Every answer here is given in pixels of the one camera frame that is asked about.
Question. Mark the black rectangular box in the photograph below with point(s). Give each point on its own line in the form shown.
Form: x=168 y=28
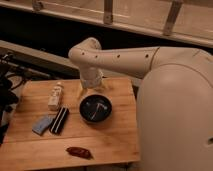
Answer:
x=59 y=121

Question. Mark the black bowl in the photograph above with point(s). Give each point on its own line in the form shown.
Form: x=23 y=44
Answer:
x=95 y=108

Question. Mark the black equipment with cables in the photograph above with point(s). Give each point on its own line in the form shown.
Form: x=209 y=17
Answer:
x=7 y=97

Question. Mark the dark red snack bag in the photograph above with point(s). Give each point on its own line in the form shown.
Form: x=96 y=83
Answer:
x=79 y=152

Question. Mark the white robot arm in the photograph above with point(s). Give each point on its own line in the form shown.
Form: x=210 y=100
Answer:
x=174 y=100

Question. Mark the metal window railing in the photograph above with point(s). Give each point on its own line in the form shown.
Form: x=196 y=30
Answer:
x=189 y=21

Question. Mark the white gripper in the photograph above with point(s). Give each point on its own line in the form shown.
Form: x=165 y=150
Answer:
x=90 y=78

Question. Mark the white small bottle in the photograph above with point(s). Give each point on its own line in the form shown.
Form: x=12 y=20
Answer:
x=55 y=97

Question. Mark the blue sponge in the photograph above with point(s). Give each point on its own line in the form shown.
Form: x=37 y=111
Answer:
x=42 y=124

